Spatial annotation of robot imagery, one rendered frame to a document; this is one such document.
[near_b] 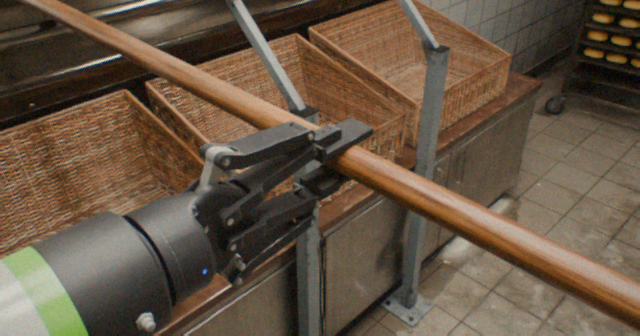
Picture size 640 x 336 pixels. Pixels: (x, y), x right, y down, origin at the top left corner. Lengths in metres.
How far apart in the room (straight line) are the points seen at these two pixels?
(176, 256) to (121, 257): 0.04
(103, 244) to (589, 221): 2.34
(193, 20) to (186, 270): 1.25
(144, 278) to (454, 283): 1.81
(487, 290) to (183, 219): 1.80
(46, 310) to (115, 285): 0.04
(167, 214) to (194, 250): 0.03
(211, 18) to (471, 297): 1.29
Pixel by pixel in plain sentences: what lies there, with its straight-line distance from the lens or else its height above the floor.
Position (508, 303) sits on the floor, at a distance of 2.10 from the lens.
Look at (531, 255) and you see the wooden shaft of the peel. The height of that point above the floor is 1.20.
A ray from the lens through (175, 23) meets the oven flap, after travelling 1.57.
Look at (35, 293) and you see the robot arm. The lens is 0.36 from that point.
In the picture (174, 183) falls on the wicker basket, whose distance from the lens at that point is 1.49.
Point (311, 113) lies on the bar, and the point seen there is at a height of 0.95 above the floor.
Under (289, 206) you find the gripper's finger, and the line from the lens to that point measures 0.48.
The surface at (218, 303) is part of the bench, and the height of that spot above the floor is 0.55.
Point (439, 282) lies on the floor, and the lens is 2.11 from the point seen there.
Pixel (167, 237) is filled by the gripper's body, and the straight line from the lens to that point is 0.39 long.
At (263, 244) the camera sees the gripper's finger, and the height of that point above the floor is 1.15.
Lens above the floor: 1.47
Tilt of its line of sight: 33 degrees down
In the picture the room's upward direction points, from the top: straight up
